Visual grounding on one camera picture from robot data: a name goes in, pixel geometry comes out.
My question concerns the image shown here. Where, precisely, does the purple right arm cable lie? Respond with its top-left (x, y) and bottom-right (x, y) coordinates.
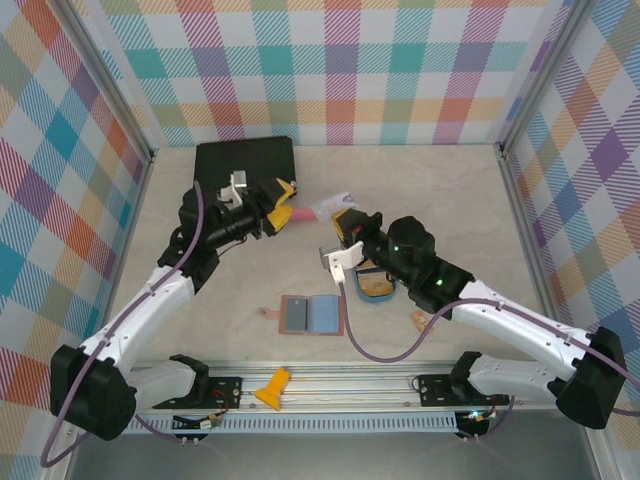
top-left (338, 282), bottom-right (640, 444)

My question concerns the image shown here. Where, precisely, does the spare yellow gripper finger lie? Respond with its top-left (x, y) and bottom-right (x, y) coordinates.
top-left (254, 367), bottom-right (292, 412)

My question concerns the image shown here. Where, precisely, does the aluminium rail frame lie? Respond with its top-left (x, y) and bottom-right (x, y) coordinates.
top-left (53, 358), bottom-right (604, 415)

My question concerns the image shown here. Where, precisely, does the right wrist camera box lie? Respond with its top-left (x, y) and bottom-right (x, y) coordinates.
top-left (318, 241), bottom-right (365, 285)

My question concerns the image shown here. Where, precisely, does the black hard case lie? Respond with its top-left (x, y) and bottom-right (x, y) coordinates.
top-left (193, 135), bottom-right (300, 201)

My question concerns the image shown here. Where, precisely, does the aluminium corner post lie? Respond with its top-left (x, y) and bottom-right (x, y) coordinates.
top-left (58, 0), bottom-right (157, 166)
top-left (492, 0), bottom-right (594, 156)

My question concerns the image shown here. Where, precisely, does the blue card tray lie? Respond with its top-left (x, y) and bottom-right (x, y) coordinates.
top-left (352, 264), bottom-right (400, 305)

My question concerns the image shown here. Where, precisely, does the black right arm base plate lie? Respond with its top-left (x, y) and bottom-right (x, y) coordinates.
top-left (417, 373), bottom-right (506, 407)

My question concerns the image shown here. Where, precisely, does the small wired connector board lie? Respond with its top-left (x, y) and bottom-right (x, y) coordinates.
top-left (172, 413), bottom-right (222, 432)
top-left (457, 407), bottom-right (499, 441)

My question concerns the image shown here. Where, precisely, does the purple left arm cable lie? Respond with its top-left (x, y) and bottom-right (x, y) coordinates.
top-left (39, 179), bottom-right (206, 469)

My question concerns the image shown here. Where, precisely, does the white credit card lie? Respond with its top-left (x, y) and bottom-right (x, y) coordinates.
top-left (308, 191), bottom-right (360, 222)

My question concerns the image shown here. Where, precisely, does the aluminium side rail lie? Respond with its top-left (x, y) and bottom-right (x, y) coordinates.
top-left (497, 144), bottom-right (571, 369)
top-left (67, 148), bottom-right (159, 361)

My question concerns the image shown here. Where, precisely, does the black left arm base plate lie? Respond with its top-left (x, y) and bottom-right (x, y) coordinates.
top-left (152, 375), bottom-right (245, 410)

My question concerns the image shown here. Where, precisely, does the dark credit card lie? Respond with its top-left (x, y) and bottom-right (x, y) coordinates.
top-left (286, 298), bottom-right (310, 332)

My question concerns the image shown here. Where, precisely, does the orange credit card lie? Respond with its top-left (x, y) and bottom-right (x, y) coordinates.
top-left (359, 271), bottom-right (392, 297)

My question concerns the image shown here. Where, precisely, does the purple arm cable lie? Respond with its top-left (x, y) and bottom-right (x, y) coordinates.
top-left (39, 179), bottom-right (206, 469)
top-left (338, 282), bottom-right (640, 444)

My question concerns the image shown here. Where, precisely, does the slotted grey cable duct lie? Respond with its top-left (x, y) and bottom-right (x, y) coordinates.
top-left (78, 412), bottom-right (460, 435)

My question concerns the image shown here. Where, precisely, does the pink leather card holder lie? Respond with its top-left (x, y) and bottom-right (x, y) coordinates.
top-left (258, 293), bottom-right (346, 338)

